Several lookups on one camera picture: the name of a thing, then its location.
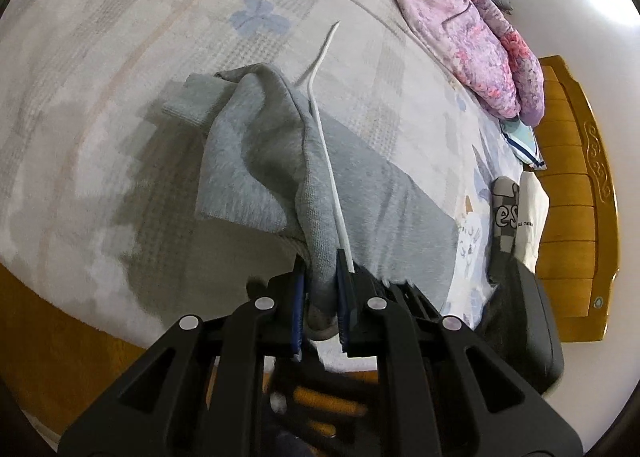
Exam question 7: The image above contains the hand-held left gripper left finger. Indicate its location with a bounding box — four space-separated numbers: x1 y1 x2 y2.
57 254 308 457

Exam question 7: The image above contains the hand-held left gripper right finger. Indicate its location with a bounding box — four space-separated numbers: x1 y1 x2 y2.
336 249 586 457

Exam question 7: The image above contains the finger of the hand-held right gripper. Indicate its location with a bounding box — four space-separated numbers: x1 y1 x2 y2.
357 267 443 320

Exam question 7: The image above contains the grey zip hoodie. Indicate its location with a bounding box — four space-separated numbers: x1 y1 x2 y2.
162 21 461 340

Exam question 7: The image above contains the white folded garment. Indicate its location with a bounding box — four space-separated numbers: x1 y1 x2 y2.
510 171 551 270

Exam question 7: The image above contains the grey checkered garment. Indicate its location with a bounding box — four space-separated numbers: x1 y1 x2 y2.
487 176 521 283

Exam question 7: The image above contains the wooden bed headboard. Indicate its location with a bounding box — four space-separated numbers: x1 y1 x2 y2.
520 56 618 343

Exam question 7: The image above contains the teal striped pillow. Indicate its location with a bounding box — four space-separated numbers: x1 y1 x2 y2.
500 118 548 170

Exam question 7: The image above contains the purple floral quilt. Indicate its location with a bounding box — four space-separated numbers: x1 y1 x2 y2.
322 0 546 127

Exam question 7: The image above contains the patterned bed sheet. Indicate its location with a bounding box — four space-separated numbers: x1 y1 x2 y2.
0 0 531 373

